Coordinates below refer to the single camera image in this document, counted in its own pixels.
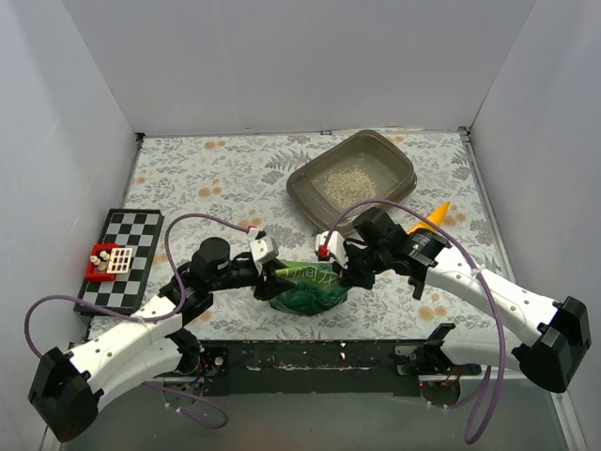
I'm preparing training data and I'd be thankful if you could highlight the green litter bag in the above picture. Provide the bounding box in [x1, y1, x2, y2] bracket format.
[270, 261, 349, 317]

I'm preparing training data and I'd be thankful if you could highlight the yellow plastic scoop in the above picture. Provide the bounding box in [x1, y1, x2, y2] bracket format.
[408, 201, 450, 234]

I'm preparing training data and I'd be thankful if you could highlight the grey litter box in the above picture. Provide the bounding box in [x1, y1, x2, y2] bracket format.
[286, 130, 417, 230]

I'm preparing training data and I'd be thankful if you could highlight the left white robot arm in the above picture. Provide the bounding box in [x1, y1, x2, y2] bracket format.
[28, 229, 292, 443]

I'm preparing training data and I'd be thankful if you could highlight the pile of litter grains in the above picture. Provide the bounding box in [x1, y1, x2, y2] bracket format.
[323, 168, 377, 209]

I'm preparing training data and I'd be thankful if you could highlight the black white checkerboard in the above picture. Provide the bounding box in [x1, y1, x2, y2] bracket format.
[74, 209, 163, 316]

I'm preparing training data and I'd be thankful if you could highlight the red tray with pieces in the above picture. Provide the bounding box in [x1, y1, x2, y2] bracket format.
[85, 243, 133, 283]

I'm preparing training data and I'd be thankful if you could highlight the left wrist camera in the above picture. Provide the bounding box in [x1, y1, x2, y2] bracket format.
[247, 226, 279, 273]

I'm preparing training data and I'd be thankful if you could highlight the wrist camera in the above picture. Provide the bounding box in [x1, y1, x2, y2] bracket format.
[247, 226, 279, 273]
[315, 231, 348, 269]

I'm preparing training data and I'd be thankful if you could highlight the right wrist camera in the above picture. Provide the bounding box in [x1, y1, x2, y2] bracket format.
[315, 231, 348, 269]

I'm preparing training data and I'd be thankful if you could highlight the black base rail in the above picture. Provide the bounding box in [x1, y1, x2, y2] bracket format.
[187, 338, 452, 398]

